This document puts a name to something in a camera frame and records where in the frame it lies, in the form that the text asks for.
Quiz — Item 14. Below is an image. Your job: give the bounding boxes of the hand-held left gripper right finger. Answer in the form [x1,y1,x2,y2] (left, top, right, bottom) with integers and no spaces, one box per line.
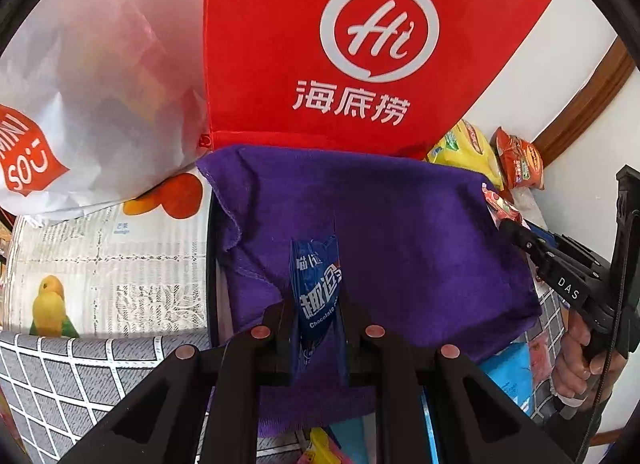
[340,300,576,464]

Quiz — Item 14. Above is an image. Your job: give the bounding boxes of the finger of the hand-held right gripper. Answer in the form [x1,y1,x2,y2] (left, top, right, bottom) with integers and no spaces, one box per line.
[499,219,556,290]
[522,224,596,267]

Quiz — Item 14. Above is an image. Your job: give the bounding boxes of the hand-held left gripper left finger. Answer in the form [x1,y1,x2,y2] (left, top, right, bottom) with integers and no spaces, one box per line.
[60,294,301,464]

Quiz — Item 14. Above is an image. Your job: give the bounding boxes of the pink candy packet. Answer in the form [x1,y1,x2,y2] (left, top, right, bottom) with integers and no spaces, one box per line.
[481,183,523,227]

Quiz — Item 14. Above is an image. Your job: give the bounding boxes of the blue snack packet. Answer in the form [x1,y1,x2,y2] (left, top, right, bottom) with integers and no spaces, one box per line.
[290,237,351,385]

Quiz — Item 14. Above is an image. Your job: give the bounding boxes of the person's right forearm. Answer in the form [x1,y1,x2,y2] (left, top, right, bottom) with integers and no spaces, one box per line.
[542,391,623,464]

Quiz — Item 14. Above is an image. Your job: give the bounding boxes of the person's right hand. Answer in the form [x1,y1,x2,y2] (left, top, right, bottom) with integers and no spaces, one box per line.
[552,311,613,412]

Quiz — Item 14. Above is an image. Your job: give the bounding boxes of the orange chip bag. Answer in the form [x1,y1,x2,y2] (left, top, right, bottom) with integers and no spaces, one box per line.
[492,127,546,190]

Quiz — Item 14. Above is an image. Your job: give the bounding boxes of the yellow pink snack packet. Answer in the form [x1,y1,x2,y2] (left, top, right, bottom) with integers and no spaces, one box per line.
[299,426,347,464]

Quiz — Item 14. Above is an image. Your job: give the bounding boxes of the yellow chip bag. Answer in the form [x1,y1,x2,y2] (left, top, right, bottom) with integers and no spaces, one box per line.
[425,119,503,190]

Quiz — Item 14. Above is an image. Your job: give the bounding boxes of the purple cloth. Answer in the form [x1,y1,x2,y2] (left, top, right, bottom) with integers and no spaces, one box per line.
[196,144,543,437]

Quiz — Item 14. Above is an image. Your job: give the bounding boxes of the blue tissue pack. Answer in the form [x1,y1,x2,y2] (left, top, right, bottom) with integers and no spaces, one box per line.
[330,343,535,464]

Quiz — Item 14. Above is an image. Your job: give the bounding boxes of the brown wooden trim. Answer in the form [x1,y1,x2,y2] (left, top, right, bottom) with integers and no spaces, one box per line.
[532,37,636,165]

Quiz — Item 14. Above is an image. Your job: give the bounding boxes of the fruit printed mat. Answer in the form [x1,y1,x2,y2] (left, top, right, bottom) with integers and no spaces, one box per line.
[10,169,216,340]

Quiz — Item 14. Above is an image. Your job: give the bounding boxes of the grey checked blanket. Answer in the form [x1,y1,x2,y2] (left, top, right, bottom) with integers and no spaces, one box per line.
[0,289,568,464]

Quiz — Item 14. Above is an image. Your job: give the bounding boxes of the red paper bag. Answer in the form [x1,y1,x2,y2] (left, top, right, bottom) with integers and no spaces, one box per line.
[202,0,553,160]

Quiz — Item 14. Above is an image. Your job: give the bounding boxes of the white plastic bag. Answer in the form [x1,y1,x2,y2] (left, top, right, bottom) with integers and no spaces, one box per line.
[0,0,211,217]

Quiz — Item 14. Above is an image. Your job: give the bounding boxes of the black cable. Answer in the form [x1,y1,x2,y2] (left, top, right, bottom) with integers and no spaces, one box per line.
[587,239,628,450]

